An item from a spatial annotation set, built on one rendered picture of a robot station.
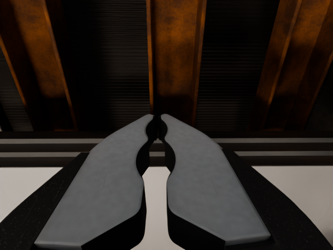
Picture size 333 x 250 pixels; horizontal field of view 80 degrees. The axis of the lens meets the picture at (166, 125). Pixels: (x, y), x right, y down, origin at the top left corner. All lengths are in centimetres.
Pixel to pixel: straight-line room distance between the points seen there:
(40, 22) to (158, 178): 30
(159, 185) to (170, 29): 24
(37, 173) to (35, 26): 23
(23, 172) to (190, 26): 30
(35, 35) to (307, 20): 43
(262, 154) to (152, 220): 17
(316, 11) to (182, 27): 21
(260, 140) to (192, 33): 20
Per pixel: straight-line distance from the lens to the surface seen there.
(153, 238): 33
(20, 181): 29
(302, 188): 30
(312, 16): 42
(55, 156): 27
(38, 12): 40
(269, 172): 26
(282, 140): 29
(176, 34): 35
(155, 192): 26
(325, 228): 39
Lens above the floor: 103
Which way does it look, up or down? 59 degrees down
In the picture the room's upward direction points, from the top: 178 degrees clockwise
